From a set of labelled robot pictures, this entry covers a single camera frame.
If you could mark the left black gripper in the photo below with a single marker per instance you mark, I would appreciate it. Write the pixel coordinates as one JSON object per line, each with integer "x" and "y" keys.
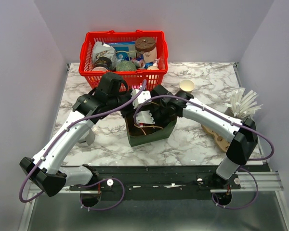
{"x": 129, "y": 114}

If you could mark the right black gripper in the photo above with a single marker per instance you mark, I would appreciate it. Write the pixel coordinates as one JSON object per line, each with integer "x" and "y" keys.
{"x": 152, "y": 108}

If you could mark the green kraft paper bag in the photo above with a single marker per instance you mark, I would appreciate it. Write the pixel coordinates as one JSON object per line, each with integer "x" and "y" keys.
{"x": 146, "y": 133}

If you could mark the red plastic shopping basket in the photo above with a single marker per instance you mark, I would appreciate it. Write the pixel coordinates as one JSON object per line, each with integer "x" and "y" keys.
{"x": 133, "y": 78}

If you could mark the grey cylinder under left arm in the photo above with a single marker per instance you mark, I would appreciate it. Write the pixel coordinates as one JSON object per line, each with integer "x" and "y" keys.
{"x": 87, "y": 139}

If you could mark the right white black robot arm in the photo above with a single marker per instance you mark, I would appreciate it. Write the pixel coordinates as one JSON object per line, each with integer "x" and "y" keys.
{"x": 242, "y": 142}

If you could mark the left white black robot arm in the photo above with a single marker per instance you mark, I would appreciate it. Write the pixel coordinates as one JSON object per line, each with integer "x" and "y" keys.
{"x": 45, "y": 168}

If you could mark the beige pump bottle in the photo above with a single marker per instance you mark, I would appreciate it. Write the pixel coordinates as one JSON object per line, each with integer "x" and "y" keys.
{"x": 153, "y": 65}

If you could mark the green round sponge ball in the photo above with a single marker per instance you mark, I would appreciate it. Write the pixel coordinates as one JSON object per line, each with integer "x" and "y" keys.
{"x": 126, "y": 66}

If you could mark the red bull drink can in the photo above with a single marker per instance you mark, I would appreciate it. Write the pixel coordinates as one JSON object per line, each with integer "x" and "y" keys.
{"x": 138, "y": 62}

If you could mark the black label tub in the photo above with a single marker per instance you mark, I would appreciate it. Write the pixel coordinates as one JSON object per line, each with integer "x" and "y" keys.
{"x": 102, "y": 64}

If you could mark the blue box in basket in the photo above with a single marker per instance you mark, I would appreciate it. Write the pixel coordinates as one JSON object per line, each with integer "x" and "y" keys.
{"x": 124, "y": 50}

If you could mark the grey holder cup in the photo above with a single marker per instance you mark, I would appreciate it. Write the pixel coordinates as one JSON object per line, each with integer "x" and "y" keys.
{"x": 229, "y": 112}

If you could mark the cork lid beige jar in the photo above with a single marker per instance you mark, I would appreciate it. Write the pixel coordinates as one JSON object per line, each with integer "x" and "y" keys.
{"x": 146, "y": 49}

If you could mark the stack of pulp cup carriers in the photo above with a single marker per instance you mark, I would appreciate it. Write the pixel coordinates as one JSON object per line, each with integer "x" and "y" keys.
{"x": 222, "y": 143}

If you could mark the silver snack bag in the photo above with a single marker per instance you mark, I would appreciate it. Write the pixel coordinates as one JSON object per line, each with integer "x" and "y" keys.
{"x": 100, "y": 49}

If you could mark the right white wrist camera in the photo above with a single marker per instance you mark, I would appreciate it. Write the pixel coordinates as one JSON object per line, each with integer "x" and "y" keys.
{"x": 144, "y": 117}

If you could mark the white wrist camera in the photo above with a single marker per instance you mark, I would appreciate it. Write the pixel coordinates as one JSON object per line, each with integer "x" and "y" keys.
{"x": 144, "y": 117}
{"x": 145, "y": 95}

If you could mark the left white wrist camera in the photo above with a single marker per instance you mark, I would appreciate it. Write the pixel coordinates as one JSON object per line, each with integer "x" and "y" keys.
{"x": 145, "y": 95}

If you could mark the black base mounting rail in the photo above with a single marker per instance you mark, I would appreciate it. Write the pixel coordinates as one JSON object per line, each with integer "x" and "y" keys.
{"x": 156, "y": 183}

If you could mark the aluminium frame rail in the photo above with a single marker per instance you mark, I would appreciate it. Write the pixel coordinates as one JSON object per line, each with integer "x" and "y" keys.
{"x": 240, "y": 181}

